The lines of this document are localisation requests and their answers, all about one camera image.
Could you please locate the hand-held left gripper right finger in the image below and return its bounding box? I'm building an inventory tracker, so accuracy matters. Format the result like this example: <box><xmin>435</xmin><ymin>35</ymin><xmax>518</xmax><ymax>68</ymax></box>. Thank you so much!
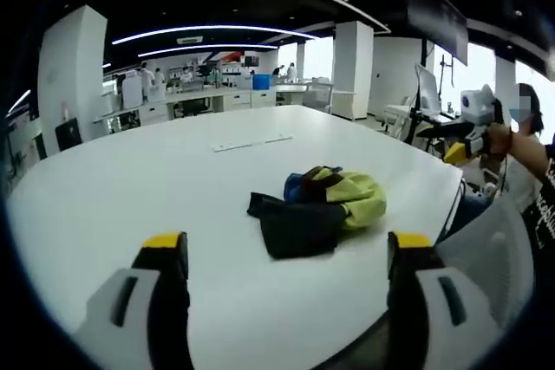
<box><xmin>386</xmin><ymin>230</ymin><xmax>507</xmax><ymax>370</ymax></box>

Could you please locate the person's black printed shirt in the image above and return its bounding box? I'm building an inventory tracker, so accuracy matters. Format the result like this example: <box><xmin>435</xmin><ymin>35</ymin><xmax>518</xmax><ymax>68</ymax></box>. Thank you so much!
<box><xmin>519</xmin><ymin>143</ymin><xmax>555</xmax><ymax>255</ymax></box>

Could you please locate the white lab cabinet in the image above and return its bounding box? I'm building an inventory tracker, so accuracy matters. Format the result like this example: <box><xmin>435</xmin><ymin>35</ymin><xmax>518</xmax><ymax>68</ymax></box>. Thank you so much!
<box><xmin>121</xmin><ymin>76</ymin><xmax>145</xmax><ymax>111</ymax></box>

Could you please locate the computer monitor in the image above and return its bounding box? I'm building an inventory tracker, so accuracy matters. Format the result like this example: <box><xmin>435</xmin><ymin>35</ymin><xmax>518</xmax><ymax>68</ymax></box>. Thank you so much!
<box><xmin>415</xmin><ymin>63</ymin><xmax>441</xmax><ymax>114</ymax></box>

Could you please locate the white mesh office chair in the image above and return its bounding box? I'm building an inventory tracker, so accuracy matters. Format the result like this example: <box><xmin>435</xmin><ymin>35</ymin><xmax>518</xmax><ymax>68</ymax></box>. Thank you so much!
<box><xmin>434</xmin><ymin>198</ymin><xmax>538</xmax><ymax>330</ymax></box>

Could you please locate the person's right hand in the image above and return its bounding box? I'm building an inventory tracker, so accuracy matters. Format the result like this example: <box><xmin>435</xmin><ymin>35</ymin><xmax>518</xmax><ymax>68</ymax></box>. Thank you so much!
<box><xmin>484</xmin><ymin>124</ymin><xmax>516</xmax><ymax>158</ymax></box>

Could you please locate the long white workbench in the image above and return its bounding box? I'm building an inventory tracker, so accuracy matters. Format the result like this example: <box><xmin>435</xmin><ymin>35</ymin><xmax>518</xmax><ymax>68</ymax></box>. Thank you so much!
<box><xmin>92</xmin><ymin>86</ymin><xmax>279</xmax><ymax>129</ymax></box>

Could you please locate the hanging black screen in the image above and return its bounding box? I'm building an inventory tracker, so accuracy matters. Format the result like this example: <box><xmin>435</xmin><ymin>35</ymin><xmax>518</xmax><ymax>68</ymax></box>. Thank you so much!
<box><xmin>404</xmin><ymin>0</ymin><xmax>470</xmax><ymax>67</ymax></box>

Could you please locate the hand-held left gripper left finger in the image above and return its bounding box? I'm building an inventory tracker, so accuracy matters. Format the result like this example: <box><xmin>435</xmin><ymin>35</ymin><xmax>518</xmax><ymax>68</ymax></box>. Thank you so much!
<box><xmin>71</xmin><ymin>230</ymin><xmax>195</xmax><ymax>370</ymax></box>

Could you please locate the black tripod stand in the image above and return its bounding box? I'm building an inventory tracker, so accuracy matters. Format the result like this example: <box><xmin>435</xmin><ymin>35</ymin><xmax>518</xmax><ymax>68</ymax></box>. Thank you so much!
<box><xmin>403</xmin><ymin>94</ymin><xmax>425</xmax><ymax>146</ymax></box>

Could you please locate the multicoloured garment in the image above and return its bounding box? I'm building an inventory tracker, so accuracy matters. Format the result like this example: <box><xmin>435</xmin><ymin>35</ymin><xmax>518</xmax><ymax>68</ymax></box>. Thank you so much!
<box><xmin>246</xmin><ymin>165</ymin><xmax>388</xmax><ymax>261</ymax></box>

